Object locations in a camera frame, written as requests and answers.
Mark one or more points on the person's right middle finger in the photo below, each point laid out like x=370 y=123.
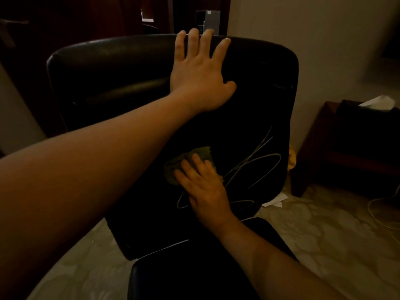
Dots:
x=189 y=170

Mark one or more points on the person's right forearm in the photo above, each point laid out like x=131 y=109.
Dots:
x=268 y=265

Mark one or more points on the grey appliance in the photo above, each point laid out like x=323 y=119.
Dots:
x=208 y=20

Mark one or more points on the person's left middle finger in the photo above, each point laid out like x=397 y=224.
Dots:
x=206 y=42

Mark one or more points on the black tissue box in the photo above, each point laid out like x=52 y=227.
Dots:
x=365 y=128

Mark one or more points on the dark wooden side table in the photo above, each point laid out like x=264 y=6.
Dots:
x=343 y=165

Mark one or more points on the person's left little finger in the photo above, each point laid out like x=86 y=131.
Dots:
x=179 y=45

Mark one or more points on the white tissue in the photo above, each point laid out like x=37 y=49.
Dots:
x=378 y=103

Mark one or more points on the person's left hand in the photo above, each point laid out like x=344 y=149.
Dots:
x=197 y=78

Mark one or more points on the person's right hand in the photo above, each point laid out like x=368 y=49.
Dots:
x=207 y=196

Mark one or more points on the black leather chair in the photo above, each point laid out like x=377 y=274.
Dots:
x=125 y=74

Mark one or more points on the person's right little finger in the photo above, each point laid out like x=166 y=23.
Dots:
x=211 y=170

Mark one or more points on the person's left forearm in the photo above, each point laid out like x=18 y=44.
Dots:
x=78 y=184

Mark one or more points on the green cleaning cloth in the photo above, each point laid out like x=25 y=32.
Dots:
x=173 y=167

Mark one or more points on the yellow cloth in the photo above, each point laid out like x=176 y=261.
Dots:
x=291 y=157

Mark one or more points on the person's left thumb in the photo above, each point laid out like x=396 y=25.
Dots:
x=228 y=88

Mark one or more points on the dark wooden door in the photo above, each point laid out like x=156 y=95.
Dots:
x=78 y=18

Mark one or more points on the white paper sheet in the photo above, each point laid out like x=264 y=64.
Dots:
x=273 y=201

